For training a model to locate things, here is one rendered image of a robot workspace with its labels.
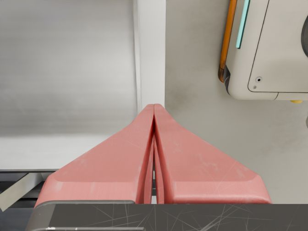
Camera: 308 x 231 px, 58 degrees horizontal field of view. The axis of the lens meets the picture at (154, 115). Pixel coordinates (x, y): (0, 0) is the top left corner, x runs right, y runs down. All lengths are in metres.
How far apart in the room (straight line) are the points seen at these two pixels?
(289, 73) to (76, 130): 0.88
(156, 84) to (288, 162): 1.58
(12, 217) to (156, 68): 0.38
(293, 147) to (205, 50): 0.82
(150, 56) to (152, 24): 0.04
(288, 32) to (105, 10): 0.81
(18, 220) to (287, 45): 0.93
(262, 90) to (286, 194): 1.11
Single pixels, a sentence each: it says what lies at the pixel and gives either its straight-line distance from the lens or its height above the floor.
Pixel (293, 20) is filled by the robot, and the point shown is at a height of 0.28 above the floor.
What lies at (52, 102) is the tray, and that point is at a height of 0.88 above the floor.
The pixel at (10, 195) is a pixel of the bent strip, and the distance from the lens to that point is 0.46.
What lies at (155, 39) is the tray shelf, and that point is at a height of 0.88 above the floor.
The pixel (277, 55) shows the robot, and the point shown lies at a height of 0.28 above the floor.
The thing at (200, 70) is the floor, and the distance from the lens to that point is 1.34.
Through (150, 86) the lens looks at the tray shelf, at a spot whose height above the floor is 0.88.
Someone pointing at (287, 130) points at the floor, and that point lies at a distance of 1.69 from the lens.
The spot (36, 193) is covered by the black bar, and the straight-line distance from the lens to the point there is 0.48.
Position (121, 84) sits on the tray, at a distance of 0.34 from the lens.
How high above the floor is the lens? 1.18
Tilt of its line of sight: 54 degrees down
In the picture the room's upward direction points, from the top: 179 degrees clockwise
